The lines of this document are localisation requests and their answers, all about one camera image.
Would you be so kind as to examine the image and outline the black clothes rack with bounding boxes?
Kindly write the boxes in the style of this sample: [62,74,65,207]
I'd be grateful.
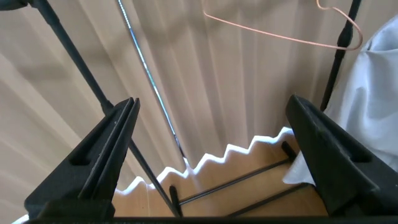
[0,0,363,218]

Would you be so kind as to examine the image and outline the pink clothes hanger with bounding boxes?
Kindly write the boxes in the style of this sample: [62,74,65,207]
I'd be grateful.
[201,0,364,52]

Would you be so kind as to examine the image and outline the beige curtain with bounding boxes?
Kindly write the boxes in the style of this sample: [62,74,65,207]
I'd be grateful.
[0,0,398,218]

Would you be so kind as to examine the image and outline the pale grey shorts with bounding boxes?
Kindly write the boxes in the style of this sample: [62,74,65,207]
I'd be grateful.
[282,14,398,187]

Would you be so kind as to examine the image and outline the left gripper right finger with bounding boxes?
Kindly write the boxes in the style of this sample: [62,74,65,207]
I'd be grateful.
[285,95,398,218]

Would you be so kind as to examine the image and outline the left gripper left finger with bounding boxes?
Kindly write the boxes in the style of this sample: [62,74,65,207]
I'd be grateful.
[24,96,141,219]

